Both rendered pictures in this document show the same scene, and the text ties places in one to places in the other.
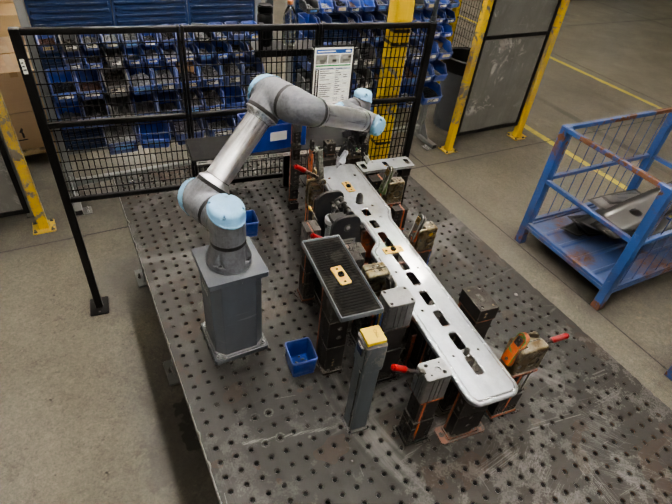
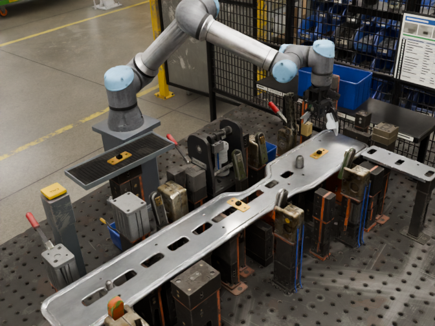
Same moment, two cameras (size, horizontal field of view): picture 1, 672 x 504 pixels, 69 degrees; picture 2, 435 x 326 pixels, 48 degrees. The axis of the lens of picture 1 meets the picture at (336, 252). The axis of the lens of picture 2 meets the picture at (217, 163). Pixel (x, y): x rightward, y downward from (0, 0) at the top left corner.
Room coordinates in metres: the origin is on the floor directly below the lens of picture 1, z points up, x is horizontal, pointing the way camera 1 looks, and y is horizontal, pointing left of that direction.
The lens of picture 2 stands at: (1.06, -1.51, 2.02)
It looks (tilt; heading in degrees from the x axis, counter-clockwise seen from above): 32 degrees down; 73
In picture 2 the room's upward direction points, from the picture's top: 3 degrees counter-clockwise
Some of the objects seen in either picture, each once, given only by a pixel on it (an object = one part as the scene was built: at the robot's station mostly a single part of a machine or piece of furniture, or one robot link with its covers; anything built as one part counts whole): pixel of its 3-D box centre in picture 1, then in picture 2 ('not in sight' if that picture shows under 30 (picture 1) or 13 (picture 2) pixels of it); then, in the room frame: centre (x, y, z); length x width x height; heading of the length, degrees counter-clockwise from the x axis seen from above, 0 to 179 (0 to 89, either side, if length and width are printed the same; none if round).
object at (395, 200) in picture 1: (389, 210); (351, 206); (1.97, -0.23, 0.87); 0.12 x 0.09 x 0.35; 116
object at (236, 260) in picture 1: (228, 248); (124, 112); (1.23, 0.35, 1.15); 0.15 x 0.15 x 0.10
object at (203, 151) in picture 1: (279, 143); (339, 101); (2.24, 0.35, 1.02); 0.90 x 0.22 x 0.03; 116
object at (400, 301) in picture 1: (387, 337); (136, 249); (1.15, -0.22, 0.90); 0.13 x 0.10 x 0.41; 116
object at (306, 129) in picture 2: not in sight; (304, 160); (1.95, 0.13, 0.88); 0.04 x 0.04 x 0.36; 26
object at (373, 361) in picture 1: (362, 384); (68, 246); (0.93, -0.13, 0.92); 0.08 x 0.08 x 0.44; 26
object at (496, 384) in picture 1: (396, 253); (235, 209); (1.50, -0.24, 1.00); 1.38 x 0.22 x 0.02; 26
